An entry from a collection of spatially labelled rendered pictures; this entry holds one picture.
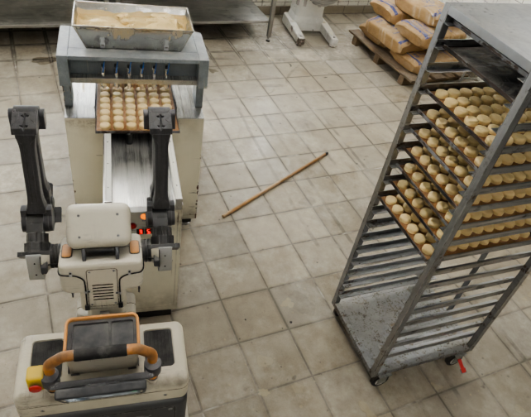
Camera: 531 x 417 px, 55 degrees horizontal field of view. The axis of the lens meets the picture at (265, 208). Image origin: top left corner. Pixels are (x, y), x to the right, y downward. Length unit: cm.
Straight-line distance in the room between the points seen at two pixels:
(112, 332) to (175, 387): 28
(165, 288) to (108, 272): 88
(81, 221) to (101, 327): 35
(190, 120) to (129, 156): 47
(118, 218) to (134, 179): 64
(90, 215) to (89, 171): 125
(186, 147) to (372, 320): 141
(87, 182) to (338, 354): 170
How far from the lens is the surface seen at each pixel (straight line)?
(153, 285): 267
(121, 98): 283
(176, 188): 228
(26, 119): 183
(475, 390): 314
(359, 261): 271
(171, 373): 181
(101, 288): 191
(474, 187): 191
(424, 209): 224
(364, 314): 296
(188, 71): 281
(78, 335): 179
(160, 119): 183
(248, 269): 319
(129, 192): 235
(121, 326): 180
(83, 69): 279
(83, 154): 297
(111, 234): 181
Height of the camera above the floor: 238
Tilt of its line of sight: 41 degrees down
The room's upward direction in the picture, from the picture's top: 11 degrees clockwise
